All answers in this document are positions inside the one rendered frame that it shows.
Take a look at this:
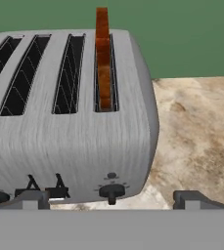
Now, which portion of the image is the black toaster lever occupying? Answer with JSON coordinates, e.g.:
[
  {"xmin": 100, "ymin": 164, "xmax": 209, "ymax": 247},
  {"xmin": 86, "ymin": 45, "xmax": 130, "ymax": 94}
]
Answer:
[
  {"xmin": 45, "ymin": 173, "xmax": 71, "ymax": 199},
  {"xmin": 15, "ymin": 174, "xmax": 41, "ymax": 198}
]

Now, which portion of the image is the brown toasted bread slice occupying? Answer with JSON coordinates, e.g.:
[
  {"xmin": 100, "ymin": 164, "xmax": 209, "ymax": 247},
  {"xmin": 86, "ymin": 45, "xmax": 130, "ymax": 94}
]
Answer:
[{"xmin": 95, "ymin": 7, "xmax": 112, "ymax": 110}]

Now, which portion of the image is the silver four-slot toaster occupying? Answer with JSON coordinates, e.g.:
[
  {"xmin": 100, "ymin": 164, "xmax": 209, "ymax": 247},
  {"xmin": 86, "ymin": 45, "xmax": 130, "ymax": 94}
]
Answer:
[{"xmin": 0, "ymin": 28, "xmax": 160, "ymax": 207}]

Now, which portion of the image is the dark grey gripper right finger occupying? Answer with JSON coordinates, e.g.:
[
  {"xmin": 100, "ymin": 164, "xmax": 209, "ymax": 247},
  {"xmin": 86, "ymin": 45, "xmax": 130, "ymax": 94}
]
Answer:
[{"xmin": 172, "ymin": 189, "xmax": 224, "ymax": 210}]

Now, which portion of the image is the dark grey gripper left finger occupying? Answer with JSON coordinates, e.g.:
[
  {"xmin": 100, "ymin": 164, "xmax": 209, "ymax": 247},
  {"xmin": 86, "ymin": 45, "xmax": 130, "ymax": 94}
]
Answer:
[{"xmin": 0, "ymin": 189, "xmax": 51, "ymax": 211}]

